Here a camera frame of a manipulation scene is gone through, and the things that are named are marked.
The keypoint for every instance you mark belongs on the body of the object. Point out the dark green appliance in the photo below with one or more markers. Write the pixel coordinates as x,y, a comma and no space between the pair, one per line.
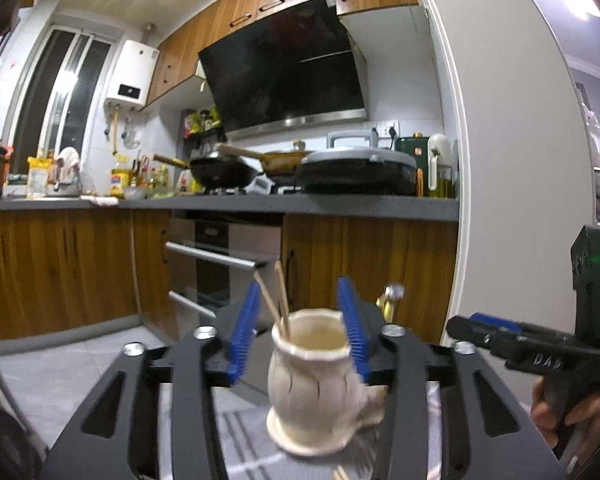
410,147

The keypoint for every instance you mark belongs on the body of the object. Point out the kitchen window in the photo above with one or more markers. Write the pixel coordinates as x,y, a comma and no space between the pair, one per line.
35,100

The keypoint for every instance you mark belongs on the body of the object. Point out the grey electric griddle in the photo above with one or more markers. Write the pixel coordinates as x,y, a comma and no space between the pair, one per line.
355,170

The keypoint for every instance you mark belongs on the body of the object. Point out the wooden base cabinets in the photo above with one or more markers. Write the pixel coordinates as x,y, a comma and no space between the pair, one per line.
55,270

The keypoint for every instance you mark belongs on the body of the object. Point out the stainless steel oven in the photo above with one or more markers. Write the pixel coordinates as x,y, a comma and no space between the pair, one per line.
212,260

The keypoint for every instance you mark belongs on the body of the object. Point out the white cloth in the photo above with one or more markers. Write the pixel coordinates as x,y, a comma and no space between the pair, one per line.
67,162

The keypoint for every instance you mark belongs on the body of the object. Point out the white water heater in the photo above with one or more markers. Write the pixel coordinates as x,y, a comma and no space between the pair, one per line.
130,70

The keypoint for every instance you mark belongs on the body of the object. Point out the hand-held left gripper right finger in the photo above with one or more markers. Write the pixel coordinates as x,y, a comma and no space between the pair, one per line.
352,330

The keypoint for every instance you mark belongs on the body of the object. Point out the person's right hand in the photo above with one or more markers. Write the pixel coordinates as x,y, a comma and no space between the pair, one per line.
540,412

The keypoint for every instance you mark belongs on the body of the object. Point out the metal spoon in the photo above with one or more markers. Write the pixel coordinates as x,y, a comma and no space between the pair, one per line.
395,291

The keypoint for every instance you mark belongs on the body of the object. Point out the grey kitchen countertop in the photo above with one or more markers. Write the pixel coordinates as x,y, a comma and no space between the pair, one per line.
330,207

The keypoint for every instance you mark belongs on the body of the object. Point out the wall socket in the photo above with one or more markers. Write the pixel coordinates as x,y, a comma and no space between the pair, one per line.
386,129

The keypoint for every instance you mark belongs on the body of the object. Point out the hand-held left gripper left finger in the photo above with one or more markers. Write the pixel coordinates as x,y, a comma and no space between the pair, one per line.
245,330

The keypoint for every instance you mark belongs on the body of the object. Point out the yellow packet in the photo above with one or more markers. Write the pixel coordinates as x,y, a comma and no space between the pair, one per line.
37,177

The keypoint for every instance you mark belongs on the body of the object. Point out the yellow frying pan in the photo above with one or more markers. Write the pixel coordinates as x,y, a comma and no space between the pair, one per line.
285,160

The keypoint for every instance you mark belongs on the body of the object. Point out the black range hood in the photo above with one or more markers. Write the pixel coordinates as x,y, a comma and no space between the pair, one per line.
280,70

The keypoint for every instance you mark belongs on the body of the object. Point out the black wok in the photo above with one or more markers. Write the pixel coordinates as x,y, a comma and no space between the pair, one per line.
222,170

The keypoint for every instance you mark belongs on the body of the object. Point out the yellow oil bottle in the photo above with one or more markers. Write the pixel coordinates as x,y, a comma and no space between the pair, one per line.
121,180

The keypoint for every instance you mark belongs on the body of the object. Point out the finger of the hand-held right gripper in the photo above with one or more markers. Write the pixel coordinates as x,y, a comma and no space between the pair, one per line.
485,320
520,355

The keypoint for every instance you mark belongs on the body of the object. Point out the grey plaid tablecloth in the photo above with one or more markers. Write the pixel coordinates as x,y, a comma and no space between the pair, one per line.
245,435

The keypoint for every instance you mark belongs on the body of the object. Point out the cream ceramic utensil holder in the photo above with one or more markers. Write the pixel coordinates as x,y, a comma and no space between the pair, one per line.
305,390

